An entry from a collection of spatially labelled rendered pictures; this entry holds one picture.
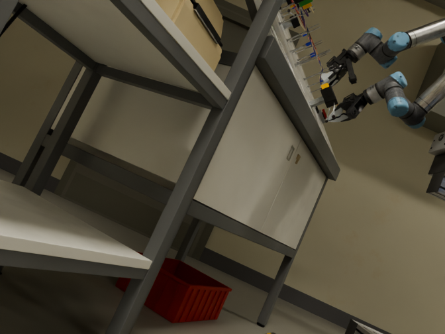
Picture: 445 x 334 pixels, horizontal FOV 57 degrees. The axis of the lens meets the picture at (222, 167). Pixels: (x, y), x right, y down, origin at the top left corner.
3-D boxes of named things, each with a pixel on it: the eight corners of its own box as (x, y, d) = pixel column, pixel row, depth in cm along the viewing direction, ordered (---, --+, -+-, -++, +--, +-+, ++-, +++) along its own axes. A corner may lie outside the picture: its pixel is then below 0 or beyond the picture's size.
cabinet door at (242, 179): (260, 232, 152) (302, 138, 157) (193, 199, 105) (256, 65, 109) (255, 230, 153) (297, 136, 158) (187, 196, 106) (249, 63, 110)
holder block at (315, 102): (316, 122, 153) (342, 112, 150) (306, 95, 158) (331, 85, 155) (318, 126, 157) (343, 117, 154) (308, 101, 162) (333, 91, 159)
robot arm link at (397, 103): (417, 115, 166) (410, 96, 172) (403, 101, 160) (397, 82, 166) (399, 124, 171) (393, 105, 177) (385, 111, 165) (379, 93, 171)
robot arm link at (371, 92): (383, 101, 175) (373, 87, 173) (373, 107, 178) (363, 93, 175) (383, 94, 181) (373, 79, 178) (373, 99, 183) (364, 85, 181)
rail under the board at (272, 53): (336, 181, 207) (340, 169, 207) (264, 58, 104) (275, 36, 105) (325, 177, 209) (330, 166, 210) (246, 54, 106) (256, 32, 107)
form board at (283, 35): (265, 37, 106) (272, 34, 105) (193, -181, 146) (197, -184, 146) (335, 169, 208) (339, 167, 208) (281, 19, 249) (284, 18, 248)
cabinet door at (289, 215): (296, 250, 200) (328, 177, 204) (262, 232, 152) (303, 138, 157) (292, 248, 201) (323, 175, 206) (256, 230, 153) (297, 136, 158)
